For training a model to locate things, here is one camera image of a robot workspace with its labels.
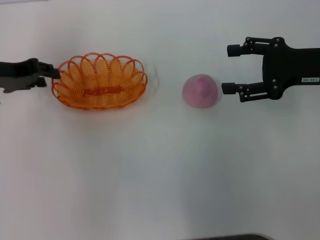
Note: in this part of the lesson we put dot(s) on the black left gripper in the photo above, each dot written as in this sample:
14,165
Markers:
17,72

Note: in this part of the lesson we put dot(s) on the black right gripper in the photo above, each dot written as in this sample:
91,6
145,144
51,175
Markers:
290,67

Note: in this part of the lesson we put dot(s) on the pink peach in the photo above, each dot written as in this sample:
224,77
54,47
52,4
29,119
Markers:
200,92

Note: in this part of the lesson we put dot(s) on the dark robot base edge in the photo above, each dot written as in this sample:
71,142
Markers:
237,238

